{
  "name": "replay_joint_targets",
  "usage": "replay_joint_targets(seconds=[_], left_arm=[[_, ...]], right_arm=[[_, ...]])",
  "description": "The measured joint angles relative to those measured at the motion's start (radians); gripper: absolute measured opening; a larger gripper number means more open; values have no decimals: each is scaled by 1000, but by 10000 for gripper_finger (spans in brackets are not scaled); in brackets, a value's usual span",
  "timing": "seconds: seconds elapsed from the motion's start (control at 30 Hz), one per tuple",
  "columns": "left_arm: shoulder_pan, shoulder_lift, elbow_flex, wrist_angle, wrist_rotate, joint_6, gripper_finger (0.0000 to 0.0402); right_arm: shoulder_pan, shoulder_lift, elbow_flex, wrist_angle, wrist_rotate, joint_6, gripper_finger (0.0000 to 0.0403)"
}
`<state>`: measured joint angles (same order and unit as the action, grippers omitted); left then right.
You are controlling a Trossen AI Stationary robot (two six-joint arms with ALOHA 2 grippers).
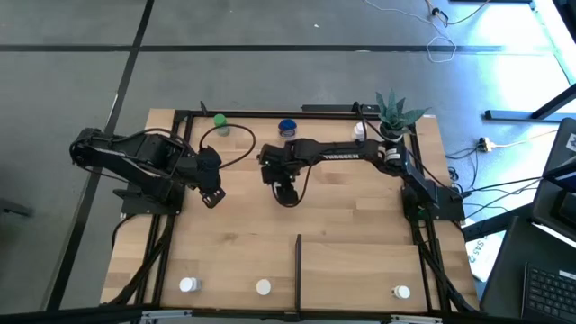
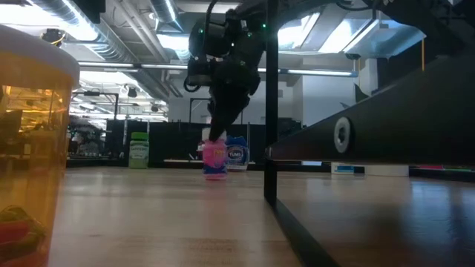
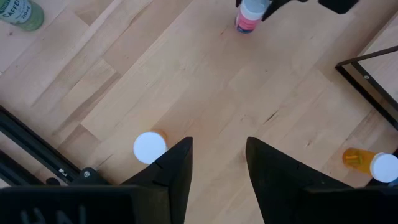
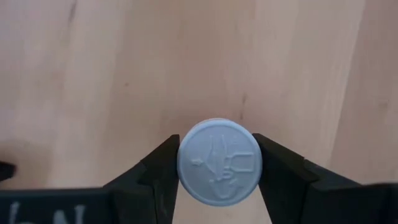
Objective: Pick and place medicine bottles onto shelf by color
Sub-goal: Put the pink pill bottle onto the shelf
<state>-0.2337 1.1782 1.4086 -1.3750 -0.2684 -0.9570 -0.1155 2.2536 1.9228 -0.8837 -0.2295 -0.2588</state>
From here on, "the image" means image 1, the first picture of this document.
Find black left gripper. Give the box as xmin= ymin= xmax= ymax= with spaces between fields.
xmin=191 ymin=146 xmax=227 ymax=210

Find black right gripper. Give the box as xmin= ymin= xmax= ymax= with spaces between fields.
xmin=256 ymin=141 xmax=301 ymax=207

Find blue-capped Tums bottle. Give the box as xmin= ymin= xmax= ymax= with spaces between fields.
xmin=277 ymin=118 xmax=298 ymax=139

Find white bottle barcode label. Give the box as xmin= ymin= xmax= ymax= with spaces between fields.
xmin=178 ymin=276 xmax=203 ymax=293

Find green bottle green cap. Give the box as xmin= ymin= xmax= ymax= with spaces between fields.
xmin=212 ymin=112 xmax=231 ymax=138

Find black bar behind table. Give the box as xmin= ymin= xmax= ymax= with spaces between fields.
xmin=300 ymin=103 xmax=380 ymax=113

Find green plant in white pot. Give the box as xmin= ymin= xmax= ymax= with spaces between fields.
xmin=373 ymin=88 xmax=432 ymax=143

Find black floor object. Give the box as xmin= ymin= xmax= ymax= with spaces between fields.
xmin=0 ymin=196 xmax=35 ymax=218

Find black desk leg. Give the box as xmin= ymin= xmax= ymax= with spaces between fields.
xmin=483 ymin=83 xmax=576 ymax=122

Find dark grey desk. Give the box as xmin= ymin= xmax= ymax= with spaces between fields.
xmin=479 ymin=215 xmax=576 ymax=324

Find black laptop keyboard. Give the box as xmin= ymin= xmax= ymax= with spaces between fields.
xmin=521 ymin=262 xmax=576 ymax=324

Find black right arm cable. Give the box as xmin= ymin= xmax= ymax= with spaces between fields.
xmin=272 ymin=159 xmax=317 ymax=209

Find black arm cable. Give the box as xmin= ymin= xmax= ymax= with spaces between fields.
xmin=272 ymin=159 xmax=317 ymax=209
xmin=198 ymin=122 xmax=257 ymax=170

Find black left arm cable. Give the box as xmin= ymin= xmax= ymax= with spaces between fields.
xmin=198 ymin=122 xmax=257 ymax=170

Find black table frame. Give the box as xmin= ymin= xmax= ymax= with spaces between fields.
xmin=101 ymin=106 xmax=481 ymax=316

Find silver aluminium bracket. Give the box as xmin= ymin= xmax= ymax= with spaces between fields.
xmin=139 ymin=309 xmax=194 ymax=324
xmin=382 ymin=313 xmax=445 ymax=324

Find white floor cable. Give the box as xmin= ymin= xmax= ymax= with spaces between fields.
xmin=362 ymin=0 xmax=458 ymax=65

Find black floor cables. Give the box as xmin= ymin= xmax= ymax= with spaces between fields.
xmin=445 ymin=146 xmax=545 ymax=220

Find black orange floor cable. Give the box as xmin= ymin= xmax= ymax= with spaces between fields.
xmin=425 ymin=0 xmax=491 ymax=26

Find beige power cable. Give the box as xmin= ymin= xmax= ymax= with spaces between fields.
xmin=492 ymin=129 xmax=559 ymax=149

